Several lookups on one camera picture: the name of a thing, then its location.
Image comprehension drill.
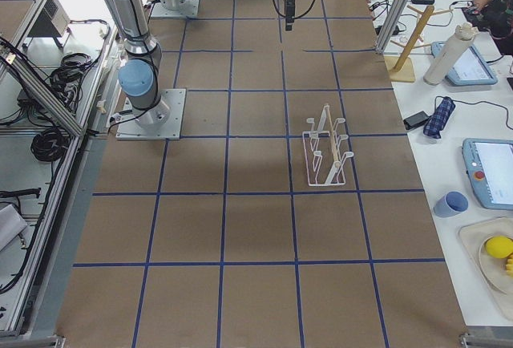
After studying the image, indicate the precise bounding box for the blue cup on side table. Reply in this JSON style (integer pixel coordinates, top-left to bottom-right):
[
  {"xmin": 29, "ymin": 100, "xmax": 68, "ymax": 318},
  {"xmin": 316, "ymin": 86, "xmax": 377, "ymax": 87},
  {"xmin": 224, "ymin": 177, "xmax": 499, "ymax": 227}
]
[{"xmin": 433, "ymin": 191, "xmax": 468, "ymax": 218}]

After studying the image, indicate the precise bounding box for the beige side tray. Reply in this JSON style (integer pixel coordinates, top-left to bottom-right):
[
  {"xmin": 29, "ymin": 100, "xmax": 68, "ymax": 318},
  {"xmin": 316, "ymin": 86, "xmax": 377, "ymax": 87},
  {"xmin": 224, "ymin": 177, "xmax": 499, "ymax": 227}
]
[{"xmin": 458, "ymin": 217, "xmax": 512, "ymax": 321}]

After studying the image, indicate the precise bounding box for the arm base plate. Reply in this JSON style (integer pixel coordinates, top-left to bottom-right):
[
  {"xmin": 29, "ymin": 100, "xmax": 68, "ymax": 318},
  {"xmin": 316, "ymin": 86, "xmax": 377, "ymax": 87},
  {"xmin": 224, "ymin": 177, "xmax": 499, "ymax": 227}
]
[
  {"xmin": 115, "ymin": 88, "xmax": 186, "ymax": 140},
  {"xmin": 151, "ymin": 0, "xmax": 200, "ymax": 19}
]

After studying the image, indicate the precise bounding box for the yellow lemon toy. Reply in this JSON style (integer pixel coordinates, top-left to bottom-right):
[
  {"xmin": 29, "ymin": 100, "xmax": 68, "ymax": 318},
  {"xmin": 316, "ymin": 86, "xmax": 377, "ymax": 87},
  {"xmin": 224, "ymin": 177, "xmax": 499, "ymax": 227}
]
[{"xmin": 484, "ymin": 235, "xmax": 513, "ymax": 259}]

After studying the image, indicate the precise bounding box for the wooden mug tree stand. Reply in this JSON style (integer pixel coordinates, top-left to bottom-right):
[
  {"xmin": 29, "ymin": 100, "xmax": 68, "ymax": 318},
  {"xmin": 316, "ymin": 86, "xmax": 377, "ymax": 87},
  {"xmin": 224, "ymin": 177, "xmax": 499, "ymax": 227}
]
[{"xmin": 384, "ymin": 5, "xmax": 452, "ymax": 83}]

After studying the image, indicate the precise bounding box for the white wire cup rack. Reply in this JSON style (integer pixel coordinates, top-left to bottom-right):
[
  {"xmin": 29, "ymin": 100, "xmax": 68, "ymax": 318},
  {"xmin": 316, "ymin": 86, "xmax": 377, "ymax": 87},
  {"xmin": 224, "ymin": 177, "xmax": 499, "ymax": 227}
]
[{"xmin": 301, "ymin": 103, "xmax": 354, "ymax": 187}]

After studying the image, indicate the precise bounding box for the folded blue plaid umbrella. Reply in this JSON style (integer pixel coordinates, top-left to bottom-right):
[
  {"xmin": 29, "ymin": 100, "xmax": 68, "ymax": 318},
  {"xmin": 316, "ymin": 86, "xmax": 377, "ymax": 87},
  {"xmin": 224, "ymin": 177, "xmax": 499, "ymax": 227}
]
[{"xmin": 423, "ymin": 97, "xmax": 455, "ymax": 140}]

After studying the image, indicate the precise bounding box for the black box on side table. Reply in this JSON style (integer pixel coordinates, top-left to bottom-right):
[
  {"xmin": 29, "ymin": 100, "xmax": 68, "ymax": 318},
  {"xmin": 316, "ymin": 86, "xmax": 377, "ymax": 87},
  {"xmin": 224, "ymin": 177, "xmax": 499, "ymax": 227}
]
[{"xmin": 403, "ymin": 111, "xmax": 430, "ymax": 131}]

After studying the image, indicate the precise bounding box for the aluminium frame post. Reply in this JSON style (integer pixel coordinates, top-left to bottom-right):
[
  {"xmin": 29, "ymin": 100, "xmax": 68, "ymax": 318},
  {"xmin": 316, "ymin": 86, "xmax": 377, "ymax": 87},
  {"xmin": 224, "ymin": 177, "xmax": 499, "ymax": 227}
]
[{"xmin": 375, "ymin": 0, "xmax": 408, "ymax": 54}]

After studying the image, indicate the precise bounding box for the white cylindrical bottle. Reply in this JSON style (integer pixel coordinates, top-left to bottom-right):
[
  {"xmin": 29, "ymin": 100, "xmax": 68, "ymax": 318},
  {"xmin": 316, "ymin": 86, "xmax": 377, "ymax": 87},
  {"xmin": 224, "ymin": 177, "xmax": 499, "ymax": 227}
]
[{"xmin": 423, "ymin": 22, "xmax": 479, "ymax": 85}]

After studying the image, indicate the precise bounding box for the black cable bundle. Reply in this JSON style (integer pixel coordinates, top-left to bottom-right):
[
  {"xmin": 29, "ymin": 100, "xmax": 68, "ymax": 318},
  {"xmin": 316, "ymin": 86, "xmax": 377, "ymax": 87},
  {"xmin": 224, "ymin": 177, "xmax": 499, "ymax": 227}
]
[{"xmin": 30, "ymin": 127, "xmax": 67, "ymax": 163}]

